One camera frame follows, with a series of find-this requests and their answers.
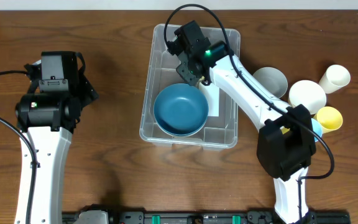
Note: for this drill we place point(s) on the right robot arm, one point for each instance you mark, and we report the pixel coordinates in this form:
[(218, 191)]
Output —
[(285, 142)]

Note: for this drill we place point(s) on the grey small bowl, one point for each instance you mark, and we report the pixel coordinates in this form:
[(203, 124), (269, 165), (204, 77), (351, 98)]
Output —
[(272, 80)]

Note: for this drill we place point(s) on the cream cup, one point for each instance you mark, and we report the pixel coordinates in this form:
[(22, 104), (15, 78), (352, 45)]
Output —
[(334, 78)]

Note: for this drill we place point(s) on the white label in bin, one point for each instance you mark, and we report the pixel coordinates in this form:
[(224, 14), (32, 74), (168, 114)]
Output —
[(211, 92)]

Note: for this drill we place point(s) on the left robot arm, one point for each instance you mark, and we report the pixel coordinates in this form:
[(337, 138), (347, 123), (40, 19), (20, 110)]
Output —
[(47, 116)]

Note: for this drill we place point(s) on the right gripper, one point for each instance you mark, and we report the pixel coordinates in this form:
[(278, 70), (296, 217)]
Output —
[(184, 71)]

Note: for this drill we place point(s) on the yellow small bowl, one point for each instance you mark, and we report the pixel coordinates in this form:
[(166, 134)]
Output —
[(285, 130)]

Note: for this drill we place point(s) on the white small bowl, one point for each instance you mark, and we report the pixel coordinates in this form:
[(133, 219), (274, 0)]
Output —
[(309, 94)]

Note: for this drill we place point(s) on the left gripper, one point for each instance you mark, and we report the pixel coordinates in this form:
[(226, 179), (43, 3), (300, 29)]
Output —
[(89, 90)]

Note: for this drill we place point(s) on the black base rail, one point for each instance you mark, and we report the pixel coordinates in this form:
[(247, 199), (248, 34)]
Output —
[(99, 214)]

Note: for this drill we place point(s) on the yellow cup near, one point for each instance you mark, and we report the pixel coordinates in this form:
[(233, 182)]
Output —
[(329, 118)]

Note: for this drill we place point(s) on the light blue cup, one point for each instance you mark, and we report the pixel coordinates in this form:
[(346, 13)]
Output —
[(317, 128)]

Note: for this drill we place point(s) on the dark blue bowl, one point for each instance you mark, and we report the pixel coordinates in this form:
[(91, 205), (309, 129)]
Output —
[(181, 110)]

